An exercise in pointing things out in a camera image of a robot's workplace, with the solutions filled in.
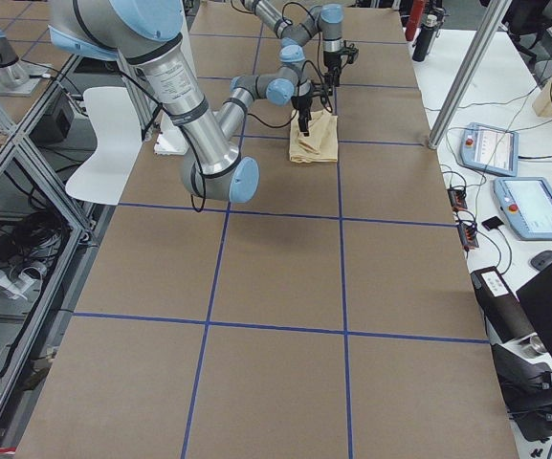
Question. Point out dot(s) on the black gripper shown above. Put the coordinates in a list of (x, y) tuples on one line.
[(331, 60), (301, 102)]

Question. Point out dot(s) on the cream long-sleeve printed shirt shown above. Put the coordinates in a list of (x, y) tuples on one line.
[(321, 145)]

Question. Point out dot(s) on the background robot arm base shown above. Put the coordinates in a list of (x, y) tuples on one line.
[(17, 78)]

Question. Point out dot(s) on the red fire extinguisher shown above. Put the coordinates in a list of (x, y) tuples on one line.
[(414, 18)]

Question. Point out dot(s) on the upper orange circuit board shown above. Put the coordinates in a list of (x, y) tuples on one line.
[(457, 198)]

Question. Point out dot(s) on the orange circuit board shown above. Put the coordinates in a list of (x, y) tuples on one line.
[(457, 198), (467, 233)]

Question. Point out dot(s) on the far teach pendant tablet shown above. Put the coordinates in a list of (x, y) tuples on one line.
[(490, 149)]

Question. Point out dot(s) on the teach pendant tablet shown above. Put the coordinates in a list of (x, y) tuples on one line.
[(526, 204), (490, 149)]

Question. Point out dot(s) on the white plastic chair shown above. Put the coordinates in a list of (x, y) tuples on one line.
[(102, 178)]

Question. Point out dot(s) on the black office chair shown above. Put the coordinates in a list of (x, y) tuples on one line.
[(528, 17)]

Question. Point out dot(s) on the lower orange circuit board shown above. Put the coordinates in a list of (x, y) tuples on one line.
[(467, 233)]

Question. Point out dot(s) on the small black square pad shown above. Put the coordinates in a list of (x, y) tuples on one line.
[(492, 223)]

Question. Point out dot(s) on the near teach pendant tablet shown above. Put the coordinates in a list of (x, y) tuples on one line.
[(526, 204)]

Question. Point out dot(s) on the black computer mouse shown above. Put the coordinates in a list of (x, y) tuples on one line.
[(542, 260)]

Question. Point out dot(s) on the dark box with label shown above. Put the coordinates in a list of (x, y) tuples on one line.
[(500, 305)]

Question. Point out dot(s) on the white power strip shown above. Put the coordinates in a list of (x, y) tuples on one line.
[(16, 289)]

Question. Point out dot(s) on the metal cup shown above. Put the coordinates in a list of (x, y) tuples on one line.
[(533, 347)]

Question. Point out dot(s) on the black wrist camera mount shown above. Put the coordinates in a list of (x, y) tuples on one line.
[(322, 92)]

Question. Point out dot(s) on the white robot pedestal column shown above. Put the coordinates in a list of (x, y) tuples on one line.
[(171, 140)]

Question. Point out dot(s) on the aluminium frame post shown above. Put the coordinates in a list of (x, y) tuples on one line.
[(470, 62)]

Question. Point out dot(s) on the aluminium table frame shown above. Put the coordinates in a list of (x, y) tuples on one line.
[(44, 139)]

